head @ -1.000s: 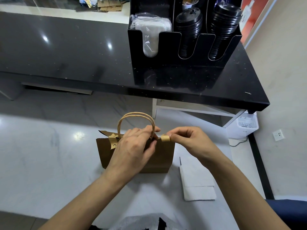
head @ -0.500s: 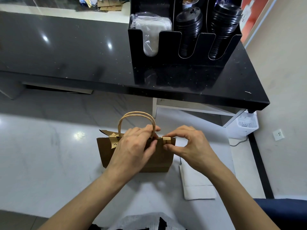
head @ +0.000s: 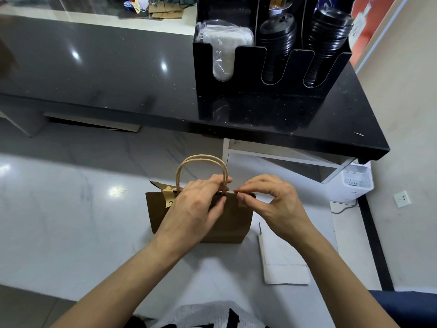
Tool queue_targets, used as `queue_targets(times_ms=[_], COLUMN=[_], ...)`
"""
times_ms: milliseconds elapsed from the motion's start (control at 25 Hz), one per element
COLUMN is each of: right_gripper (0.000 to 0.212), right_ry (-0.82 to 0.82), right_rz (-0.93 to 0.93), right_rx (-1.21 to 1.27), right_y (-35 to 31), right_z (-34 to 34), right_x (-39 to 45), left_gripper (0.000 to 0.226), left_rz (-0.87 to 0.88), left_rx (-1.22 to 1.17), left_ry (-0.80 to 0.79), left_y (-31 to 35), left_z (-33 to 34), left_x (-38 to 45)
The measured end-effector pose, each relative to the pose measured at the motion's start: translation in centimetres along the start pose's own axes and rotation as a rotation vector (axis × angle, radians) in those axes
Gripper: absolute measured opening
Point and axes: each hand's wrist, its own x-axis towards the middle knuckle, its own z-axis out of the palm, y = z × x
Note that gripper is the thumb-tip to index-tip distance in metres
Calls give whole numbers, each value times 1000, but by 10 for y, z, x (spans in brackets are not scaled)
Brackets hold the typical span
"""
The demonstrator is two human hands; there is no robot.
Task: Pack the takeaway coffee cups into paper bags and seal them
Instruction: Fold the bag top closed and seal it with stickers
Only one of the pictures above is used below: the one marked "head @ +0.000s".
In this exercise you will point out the person's right hand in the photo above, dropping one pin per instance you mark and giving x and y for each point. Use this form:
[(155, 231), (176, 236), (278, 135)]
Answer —
[(283, 208)]

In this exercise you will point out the person's left hand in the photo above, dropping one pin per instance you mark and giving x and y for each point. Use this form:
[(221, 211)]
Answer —
[(191, 215)]

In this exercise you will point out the brown paper bag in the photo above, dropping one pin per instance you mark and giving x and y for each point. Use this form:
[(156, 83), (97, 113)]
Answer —
[(235, 225)]

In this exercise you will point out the stack of white paper sheets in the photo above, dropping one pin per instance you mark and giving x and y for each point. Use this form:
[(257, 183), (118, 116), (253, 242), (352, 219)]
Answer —
[(280, 263)]

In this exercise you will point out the person's left forearm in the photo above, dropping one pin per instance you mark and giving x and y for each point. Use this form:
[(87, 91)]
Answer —
[(116, 293)]

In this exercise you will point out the person's right forearm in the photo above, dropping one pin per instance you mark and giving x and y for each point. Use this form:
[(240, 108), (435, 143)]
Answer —
[(341, 287)]

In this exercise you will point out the person's white shirt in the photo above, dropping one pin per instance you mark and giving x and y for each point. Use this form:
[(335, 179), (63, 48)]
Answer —
[(198, 316)]

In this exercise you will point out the black acrylic organizer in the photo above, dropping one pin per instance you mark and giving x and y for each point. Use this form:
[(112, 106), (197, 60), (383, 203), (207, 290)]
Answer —
[(273, 102)]

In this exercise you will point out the black body harness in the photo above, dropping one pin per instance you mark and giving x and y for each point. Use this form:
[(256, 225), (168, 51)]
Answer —
[(233, 319)]

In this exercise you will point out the plastic wrapped white pack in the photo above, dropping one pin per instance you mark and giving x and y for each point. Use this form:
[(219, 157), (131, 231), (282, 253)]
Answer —
[(224, 47)]

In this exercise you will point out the white support panel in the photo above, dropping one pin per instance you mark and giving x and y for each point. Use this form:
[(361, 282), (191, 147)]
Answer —
[(24, 118)]

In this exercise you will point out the tan paper sleeve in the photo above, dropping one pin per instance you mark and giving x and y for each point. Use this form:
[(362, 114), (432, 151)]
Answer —
[(278, 3)]

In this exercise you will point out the red banner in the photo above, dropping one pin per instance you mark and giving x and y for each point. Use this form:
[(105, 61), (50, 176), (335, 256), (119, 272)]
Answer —
[(372, 20)]

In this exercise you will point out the white wall socket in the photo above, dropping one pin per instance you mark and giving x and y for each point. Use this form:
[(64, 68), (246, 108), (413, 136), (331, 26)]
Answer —
[(403, 198)]

